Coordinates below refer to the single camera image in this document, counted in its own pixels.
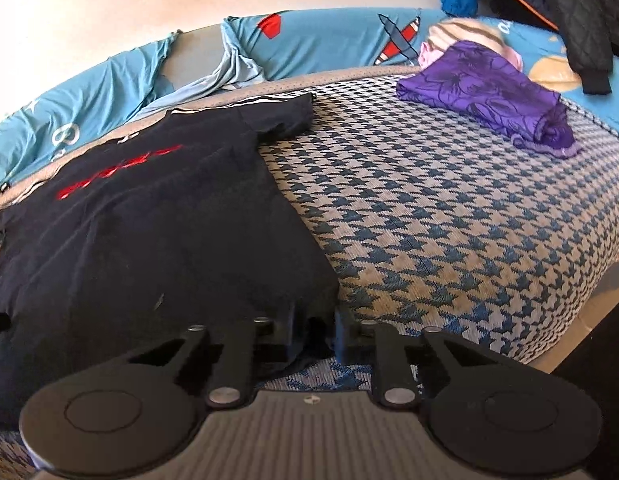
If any cream striped folded garment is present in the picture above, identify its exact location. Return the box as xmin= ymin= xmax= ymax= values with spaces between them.
xmin=424 ymin=18 xmax=523 ymax=72

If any purple floral folded garment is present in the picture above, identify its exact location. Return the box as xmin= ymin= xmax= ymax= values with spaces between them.
xmin=396 ymin=40 xmax=579 ymax=158

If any pink folded garment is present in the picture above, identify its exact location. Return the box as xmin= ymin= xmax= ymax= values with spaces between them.
xmin=418 ymin=41 xmax=444 ymax=68

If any black t-shirt red print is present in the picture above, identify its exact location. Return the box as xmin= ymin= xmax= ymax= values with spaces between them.
xmin=0 ymin=93 xmax=339 ymax=428

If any blue houndstooth bed cover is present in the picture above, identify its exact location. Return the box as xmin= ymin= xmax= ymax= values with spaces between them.
xmin=0 ymin=103 xmax=619 ymax=479

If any blue airplane print bolster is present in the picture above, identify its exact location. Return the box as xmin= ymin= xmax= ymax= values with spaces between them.
xmin=0 ymin=8 xmax=619 ymax=191

